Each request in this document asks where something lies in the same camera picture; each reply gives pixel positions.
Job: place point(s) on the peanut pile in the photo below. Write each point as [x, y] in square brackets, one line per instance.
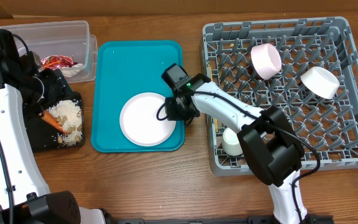
[72, 124]

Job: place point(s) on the orange carrot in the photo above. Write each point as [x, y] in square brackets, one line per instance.
[53, 121]

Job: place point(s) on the clear plastic bin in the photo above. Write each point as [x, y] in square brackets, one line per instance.
[68, 38]

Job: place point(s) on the wooden chopstick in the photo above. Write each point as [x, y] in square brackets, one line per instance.
[215, 120]

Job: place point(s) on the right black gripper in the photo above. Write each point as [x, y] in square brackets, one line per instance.
[171, 112]

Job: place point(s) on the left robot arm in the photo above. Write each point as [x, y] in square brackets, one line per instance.
[26, 91]

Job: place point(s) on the teal plastic tray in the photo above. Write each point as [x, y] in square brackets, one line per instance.
[125, 69]

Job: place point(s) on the red foil snack wrapper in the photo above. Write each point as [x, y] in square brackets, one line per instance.
[57, 62]

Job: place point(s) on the white bowl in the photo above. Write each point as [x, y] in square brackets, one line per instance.
[321, 82]

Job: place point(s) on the cream ceramic cup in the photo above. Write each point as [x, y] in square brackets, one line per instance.
[231, 144]

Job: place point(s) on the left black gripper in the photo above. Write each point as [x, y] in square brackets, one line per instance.
[58, 87]

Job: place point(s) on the pink bowl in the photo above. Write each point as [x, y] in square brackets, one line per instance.
[266, 60]

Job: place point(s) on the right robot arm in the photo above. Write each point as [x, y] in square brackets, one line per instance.
[268, 142]

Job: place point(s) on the white rice pile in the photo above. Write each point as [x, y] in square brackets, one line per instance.
[65, 107]

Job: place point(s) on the black tray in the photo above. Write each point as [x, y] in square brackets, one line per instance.
[48, 137]

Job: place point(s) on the pink plate with rice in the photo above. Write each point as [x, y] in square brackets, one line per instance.
[138, 120]

